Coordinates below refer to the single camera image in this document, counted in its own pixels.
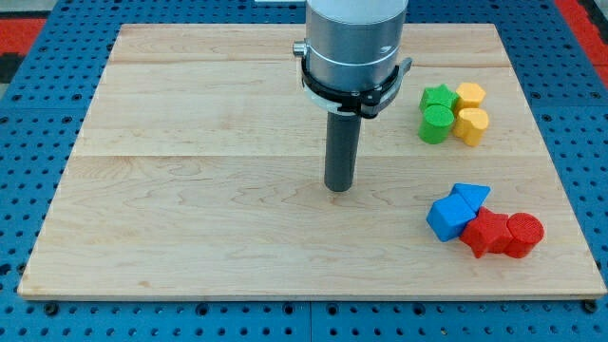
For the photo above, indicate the wooden board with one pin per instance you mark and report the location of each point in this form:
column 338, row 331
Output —
column 198, row 176

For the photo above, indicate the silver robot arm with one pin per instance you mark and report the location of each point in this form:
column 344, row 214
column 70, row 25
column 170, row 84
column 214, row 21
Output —
column 353, row 45

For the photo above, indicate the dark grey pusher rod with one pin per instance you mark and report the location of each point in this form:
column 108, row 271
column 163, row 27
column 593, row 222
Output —
column 341, row 149

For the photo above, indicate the green star block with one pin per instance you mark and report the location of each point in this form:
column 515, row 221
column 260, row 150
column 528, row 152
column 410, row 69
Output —
column 438, row 95

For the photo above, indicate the blue cube block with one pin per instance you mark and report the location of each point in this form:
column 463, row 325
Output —
column 449, row 216

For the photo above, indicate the red cylinder block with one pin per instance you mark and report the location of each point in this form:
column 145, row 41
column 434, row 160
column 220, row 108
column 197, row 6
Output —
column 526, row 231

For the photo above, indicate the red star block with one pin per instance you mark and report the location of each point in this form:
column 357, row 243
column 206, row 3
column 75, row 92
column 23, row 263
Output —
column 487, row 233

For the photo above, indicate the green cylinder block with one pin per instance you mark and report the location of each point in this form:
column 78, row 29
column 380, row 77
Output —
column 436, row 124

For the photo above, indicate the yellow hexagon block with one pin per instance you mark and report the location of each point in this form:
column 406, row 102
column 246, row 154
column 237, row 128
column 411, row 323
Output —
column 471, row 95

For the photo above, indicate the yellow heart block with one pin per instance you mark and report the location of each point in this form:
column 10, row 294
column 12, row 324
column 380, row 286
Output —
column 470, row 125

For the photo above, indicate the blue triangle block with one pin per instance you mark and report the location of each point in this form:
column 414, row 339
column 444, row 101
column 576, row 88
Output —
column 473, row 194

